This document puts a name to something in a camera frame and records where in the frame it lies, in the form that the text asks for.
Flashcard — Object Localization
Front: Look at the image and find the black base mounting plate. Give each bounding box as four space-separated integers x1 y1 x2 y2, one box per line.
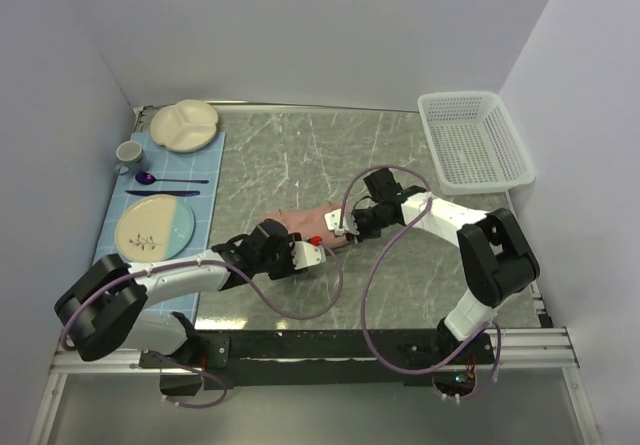
139 329 495 398

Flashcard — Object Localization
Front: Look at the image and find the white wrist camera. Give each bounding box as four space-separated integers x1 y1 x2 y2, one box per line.
324 209 359 238
292 236 326 270

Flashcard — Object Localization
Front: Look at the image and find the pink printed t shirt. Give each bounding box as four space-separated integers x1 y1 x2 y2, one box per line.
258 201 348 249

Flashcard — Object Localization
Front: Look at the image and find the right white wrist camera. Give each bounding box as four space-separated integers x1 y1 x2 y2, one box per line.
324 209 359 238

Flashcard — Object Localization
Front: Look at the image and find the blue grid placemat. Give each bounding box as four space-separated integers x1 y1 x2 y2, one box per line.
89 131 227 322

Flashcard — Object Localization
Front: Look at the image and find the purple spoon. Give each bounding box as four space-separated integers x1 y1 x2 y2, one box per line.
134 172 209 185

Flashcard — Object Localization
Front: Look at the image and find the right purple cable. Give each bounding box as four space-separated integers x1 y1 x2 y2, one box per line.
339 164 504 400

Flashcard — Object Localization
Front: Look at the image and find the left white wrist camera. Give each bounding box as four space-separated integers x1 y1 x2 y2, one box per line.
292 236 326 270

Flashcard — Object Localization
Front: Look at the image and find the grey mug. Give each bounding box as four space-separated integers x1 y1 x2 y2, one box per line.
115 140 145 175

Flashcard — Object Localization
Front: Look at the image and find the cream divided plate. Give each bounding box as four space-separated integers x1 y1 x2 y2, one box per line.
149 99 219 153

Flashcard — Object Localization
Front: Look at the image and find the aluminium frame rail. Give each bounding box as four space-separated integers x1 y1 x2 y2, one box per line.
30 328 599 444

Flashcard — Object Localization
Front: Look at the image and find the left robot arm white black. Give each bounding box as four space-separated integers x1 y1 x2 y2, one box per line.
54 220 326 362

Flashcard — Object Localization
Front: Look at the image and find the white plastic basket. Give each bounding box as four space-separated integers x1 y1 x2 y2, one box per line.
417 91 535 196

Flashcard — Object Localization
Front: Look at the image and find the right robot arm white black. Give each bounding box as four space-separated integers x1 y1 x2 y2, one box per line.
337 165 540 364

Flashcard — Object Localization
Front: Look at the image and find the purple knife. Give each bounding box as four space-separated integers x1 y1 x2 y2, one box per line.
125 190 201 197

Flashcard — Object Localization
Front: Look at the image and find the cream teal round plate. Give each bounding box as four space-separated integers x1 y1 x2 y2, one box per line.
114 195 196 262

